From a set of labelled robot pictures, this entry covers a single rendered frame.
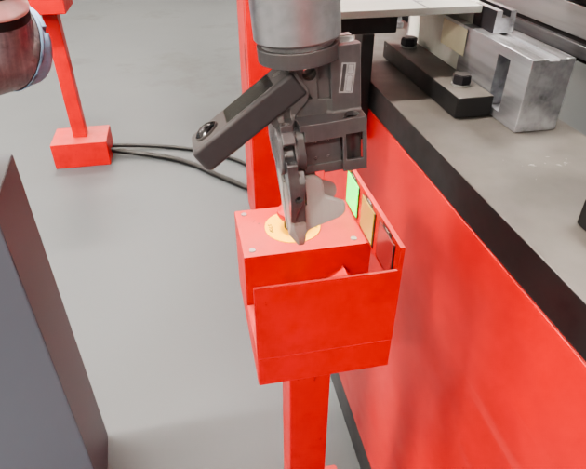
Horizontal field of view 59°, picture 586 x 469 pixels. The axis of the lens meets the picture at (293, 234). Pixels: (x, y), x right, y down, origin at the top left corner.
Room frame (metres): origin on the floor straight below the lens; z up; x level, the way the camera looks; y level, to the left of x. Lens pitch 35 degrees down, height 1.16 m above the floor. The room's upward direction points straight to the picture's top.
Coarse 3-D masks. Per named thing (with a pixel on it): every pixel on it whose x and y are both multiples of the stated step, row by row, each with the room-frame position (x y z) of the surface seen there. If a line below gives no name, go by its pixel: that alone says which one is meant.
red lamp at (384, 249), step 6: (378, 234) 0.49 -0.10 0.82; (384, 234) 0.47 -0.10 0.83; (378, 240) 0.49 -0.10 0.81; (384, 240) 0.47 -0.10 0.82; (390, 240) 0.46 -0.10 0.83; (378, 246) 0.49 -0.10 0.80; (384, 246) 0.47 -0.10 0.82; (390, 246) 0.45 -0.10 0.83; (378, 252) 0.48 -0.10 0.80; (384, 252) 0.47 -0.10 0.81; (390, 252) 0.45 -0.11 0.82; (378, 258) 0.48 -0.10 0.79; (384, 258) 0.46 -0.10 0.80; (390, 258) 0.45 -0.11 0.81; (384, 264) 0.46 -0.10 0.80; (390, 264) 0.45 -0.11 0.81; (384, 270) 0.46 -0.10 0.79
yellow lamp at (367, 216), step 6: (366, 204) 0.53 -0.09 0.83; (366, 210) 0.53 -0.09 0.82; (372, 210) 0.51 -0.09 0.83; (360, 216) 0.55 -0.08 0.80; (366, 216) 0.53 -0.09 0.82; (372, 216) 0.51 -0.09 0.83; (360, 222) 0.55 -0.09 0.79; (366, 222) 0.53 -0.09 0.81; (372, 222) 0.51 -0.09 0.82; (366, 228) 0.53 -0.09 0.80; (372, 228) 0.51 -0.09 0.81; (366, 234) 0.52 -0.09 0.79; (372, 234) 0.51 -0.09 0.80
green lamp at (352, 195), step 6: (348, 174) 0.61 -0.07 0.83; (348, 180) 0.61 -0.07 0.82; (348, 186) 0.61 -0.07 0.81; (354, 186) 0.58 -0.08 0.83; (348, 192) 0.60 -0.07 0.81; (354, 192) 0.58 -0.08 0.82; (348, 198) 0.60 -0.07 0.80; (354, 198) 0.58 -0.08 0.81; (348, 204) 0.60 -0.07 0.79; (354, 204) 0.58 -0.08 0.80; (354, 210) 0.57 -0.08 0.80
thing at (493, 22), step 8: (480, 0) 0.85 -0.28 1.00; (488, 0) 0.83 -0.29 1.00; (488, 8) 0.78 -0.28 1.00; (496, 8) 0.78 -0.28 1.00; (504, 8) 0.78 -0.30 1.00; (512, 8) 0.78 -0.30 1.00; (480, 16) 0.80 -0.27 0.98; (488, 16) 0.78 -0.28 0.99; (496, 16) 0.76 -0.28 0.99; (504, 16) 0.77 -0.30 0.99; (512, 16) 0.77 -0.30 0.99; (480, 24) 0.80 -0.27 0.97; (488, 24) 0.78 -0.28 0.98; (496, 24) 0.76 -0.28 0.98; (504, 24) 0.77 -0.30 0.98; (512, 24) 0.77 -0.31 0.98; (496, 32) 0.76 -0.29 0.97; (504, 32) 0.77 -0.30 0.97; (512, 32) 0.77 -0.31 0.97
